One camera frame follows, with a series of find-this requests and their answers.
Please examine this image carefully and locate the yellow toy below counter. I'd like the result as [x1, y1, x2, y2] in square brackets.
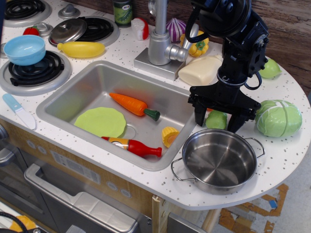
[8, 216, 37, 232]

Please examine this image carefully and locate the silver oven door handle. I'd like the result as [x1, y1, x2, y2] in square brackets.
[24, 164, 138, 233]

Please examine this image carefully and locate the yellow toy corn piece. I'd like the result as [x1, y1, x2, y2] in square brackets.
[161, 127, 179, 148]

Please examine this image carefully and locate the back left stove burner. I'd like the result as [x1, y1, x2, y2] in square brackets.
[4, 0, 52, 28]

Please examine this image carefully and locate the stove burner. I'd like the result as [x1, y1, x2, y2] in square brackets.
[4, 0, 52, 28]
[76, 17, 120, 47]
[0, 51, 71, 97]

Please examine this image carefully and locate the light green plate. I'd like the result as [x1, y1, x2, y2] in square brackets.
[74, 107, 126, 137]

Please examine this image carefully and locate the purple toy onion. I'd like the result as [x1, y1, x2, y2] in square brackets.
[166, 17, 186, 42]

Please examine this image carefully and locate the light blue bowl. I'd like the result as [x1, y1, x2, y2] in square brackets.
[3, 35, 46, 66]

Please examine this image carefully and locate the silver stove knob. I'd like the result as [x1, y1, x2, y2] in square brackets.
[34, 22, 53, 37]
[58, 3, 81, 19]

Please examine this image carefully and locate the silver toy faucet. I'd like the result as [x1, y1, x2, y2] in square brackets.
[134, 0, 191, 81]

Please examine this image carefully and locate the orange carrot with green top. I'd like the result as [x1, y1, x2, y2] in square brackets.
[109, 93, 160, 121]

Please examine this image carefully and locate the red toy ketchup bottle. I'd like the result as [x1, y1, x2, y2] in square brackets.
[102, 136, 162, 157]

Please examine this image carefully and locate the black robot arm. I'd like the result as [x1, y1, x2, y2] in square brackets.
[186, 0, 269, 133]

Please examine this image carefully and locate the back right stove burner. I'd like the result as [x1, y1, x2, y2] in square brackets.
[76, 17, 120, 47]

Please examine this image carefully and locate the blue handled toy knife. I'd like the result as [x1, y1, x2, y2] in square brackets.
[2, 94, 36, 130]

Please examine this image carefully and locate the silver pot lid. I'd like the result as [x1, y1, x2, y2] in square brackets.
[49, 18, 87, 45]

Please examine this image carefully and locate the silver sink basin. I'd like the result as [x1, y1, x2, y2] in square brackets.
[35, 60, 208, 171]

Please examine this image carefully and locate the silver stove knob rear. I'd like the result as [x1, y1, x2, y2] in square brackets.
[58, 3, 81, 19]

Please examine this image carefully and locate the front left stove burner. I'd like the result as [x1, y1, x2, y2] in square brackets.
[0, 51, 71, 97]

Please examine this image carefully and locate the red toy tomato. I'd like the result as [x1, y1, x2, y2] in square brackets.
[23, 26, 40, 36]

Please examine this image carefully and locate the green toy cabbage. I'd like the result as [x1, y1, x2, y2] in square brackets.
[255, 100, 302, 137]

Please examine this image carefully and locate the black camera frame bar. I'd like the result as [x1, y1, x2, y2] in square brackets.
[0, 0, 6, 41]

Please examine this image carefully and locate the yellow toy bell pepper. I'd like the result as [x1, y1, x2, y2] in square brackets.
[189, 38, 209, 57]

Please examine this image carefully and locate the green toy can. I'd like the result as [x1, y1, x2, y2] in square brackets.
[113, 0, 133, 28]

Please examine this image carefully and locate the stainless steel pan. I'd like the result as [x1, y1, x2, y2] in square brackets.
[180, 129, 265, 195]

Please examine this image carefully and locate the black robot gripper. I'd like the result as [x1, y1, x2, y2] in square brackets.
[188, 69, 261, 133]

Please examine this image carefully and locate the yellow toy squash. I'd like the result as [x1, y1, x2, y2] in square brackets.
[57, 41, 105, 58]

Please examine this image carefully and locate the cream toy mayonnaise bottle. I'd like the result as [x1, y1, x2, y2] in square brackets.
[178, 54, 223, 86]

